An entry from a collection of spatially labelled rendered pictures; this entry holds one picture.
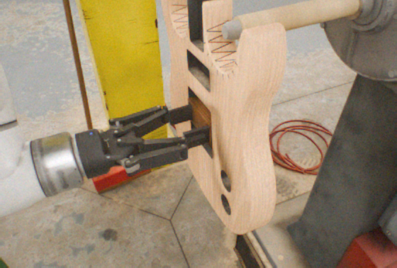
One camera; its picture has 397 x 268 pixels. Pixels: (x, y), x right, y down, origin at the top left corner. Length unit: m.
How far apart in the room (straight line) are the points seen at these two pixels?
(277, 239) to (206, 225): 0.45
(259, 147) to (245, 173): 0.04
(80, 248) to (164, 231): 0.38
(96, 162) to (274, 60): 0.30
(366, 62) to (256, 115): 0.23
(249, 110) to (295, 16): 0.14
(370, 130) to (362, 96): 0.08
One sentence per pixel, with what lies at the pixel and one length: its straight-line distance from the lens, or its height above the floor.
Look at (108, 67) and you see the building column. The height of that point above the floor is 0.66.
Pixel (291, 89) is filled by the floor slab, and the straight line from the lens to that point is 2.45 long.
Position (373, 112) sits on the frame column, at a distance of 0.85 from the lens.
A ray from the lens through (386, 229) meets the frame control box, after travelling 0.68.
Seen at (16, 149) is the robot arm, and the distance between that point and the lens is 0.54.
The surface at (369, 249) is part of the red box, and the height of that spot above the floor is 0.62.
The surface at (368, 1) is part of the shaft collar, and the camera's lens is 0.55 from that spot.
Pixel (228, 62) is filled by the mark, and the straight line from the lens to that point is 0.48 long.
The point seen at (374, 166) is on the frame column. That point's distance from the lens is 0.90.
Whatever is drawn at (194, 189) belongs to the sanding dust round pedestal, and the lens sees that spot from 1.79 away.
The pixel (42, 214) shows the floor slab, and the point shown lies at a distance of 1.87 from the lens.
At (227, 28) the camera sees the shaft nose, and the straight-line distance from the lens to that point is 0.44.
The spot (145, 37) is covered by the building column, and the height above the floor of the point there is 0.76.
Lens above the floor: 1.47
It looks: 44 degrees down
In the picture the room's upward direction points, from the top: straight up
